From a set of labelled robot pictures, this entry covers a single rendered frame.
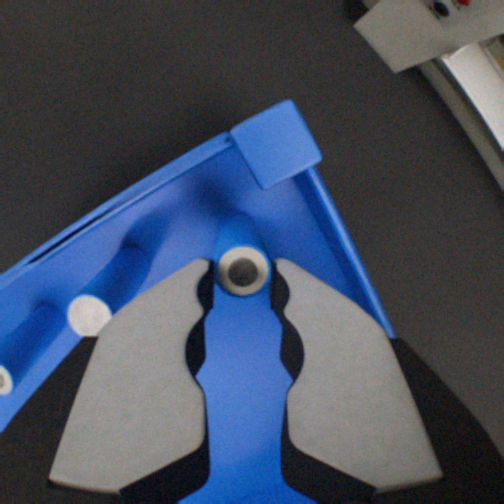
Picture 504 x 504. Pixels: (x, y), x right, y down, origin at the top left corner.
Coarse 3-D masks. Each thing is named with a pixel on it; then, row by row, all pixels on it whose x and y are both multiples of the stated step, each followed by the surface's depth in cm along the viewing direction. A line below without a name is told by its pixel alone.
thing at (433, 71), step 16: (432, 64) 51; (432, 80) 55; (448, 80) 51; (448, 96) 54; (464, 112) 53; (464, 128) 57; (480, 128) 53; (480, 144) 56; (496, 160) 55; (496, 176) 59
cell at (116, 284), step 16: (128, 256) 18; (144, 256) 19; (112, 272) 15; (128, 272) 16; (144, 272) 18; (96, 288) 14; (112, 288) 14; (128, 288) 15; (80, 304) 13; (96, 304) 13; (112, 304) 13; (80, 320) 13; (96, 320) 13; (80, 336) 13
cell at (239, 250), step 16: (224, 224) 16; (240, 224) 15; (224, 240) 14; (240, 240) 13; (256, 240) 13; (224, 256) 13; (240, 256) 13; (256, 256) 13; (224, 272) 13; (240, 272) 12; (256, 272) 13; (224, 288) 13; (240, 288) 13; (256, 288) 13
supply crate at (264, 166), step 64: (256, 128) 11; (128, 192) 14; (192, 192) 19; (256, 192) 19; (320, 192) 14; (64, 256) 19; (192, 256) 20; (320, 256) 20; (0, 320) 20; (256, 320) 20; (384, 320) 15; (256, 384) 21; (256, 448) 23
